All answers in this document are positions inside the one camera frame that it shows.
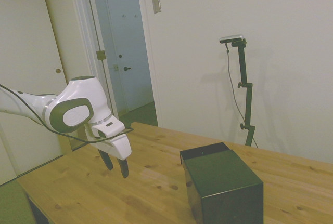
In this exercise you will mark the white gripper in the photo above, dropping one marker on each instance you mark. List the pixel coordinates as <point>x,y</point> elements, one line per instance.
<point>119,147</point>

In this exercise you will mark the black drawer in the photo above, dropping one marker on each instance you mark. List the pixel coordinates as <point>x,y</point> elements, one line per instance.
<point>203,149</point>

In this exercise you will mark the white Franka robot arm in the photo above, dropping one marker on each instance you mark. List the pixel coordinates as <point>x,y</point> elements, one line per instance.
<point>78,99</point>

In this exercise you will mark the black drawer cabinet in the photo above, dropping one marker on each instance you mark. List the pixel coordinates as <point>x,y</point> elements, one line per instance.
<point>226,182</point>

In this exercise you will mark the open white door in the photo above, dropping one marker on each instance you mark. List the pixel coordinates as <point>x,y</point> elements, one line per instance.
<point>104,78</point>

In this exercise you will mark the brass door hinge plate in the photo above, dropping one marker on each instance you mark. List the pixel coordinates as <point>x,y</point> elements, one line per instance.
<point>101,55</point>

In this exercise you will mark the white hallway door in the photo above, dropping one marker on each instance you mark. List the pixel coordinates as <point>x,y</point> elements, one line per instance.
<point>127,42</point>

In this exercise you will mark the white closet sliding door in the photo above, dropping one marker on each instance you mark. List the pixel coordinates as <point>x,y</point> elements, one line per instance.
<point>26,52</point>

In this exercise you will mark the black jointed camera stand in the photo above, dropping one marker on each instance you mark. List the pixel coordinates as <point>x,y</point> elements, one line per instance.
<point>245,96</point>

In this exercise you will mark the beige wall switch plate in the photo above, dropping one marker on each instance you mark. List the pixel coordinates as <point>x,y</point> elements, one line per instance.
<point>156,4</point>

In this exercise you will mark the grey stereo camera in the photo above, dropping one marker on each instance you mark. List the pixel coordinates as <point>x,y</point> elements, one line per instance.
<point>231,38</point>

